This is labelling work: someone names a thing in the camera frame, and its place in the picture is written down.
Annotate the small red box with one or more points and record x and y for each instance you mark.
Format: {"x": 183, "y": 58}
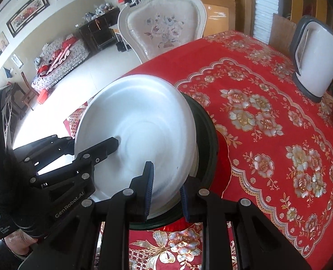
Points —
{"x": 42, "y": 95}

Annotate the dark wooden cabinet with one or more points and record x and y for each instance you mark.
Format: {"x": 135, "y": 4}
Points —
{"x": 99, "y": 36}

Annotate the red floral printed tablecloth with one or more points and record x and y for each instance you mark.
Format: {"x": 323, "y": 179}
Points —
{"x": 267, "y": 146}

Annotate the person's left hand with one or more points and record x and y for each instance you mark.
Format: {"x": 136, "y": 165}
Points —
{"x": 18, "y": 242}

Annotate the floral covered sofa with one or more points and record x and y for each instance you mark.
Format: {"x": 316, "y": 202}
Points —
{"x": 76, "y": 52}

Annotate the white ornate floral chair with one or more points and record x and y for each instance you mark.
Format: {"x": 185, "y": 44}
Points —
{"x": 166, "y": 28}

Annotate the red oval glass plate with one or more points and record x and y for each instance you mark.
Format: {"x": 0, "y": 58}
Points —
{"x": 225, "y": 168}

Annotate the white disposable bowl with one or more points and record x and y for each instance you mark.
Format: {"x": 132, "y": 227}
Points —
{"x": 166, "y": 204}

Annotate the white electric kettle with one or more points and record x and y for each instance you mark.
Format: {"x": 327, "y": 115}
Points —
{"x": 318, "y": 62}

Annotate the white round plate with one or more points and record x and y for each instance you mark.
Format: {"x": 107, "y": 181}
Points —
{"x": 144, "y": 109}

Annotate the wooden chair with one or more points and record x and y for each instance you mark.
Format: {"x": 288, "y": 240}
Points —
{"x": 28, "y": 95}

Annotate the white porcelain ornaments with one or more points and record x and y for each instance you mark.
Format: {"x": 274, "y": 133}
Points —
{"x": 99, "y": 12}

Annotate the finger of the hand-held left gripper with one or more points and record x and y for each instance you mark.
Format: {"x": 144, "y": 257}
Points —
{"x": 56, "y": 144}
{"x": 104, "y": 146}

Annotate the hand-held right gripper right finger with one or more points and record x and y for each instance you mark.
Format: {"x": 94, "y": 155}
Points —
{"x": 184, "y": 202}

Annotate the brown cardboard sheet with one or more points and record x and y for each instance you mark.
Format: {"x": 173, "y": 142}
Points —
{"x": 281, "y": 31}

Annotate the small wall sign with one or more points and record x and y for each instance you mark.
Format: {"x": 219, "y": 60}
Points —
{"x": 17, "y": 61}

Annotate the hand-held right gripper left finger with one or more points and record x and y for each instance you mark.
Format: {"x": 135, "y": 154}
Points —
{"x": 148, "y": 191}

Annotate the white louvred door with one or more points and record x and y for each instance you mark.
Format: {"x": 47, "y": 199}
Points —
{"x": 267, "y": 5}

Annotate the framed flower painting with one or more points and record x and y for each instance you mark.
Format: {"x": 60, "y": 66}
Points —
{"x": 27, "y": 14}

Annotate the red cloth pile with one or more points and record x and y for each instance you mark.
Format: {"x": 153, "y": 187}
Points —
{"x": 59, "y": 54}

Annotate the dark green plastic plate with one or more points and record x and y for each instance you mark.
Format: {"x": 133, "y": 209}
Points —
{"x": 207, "y": 146}

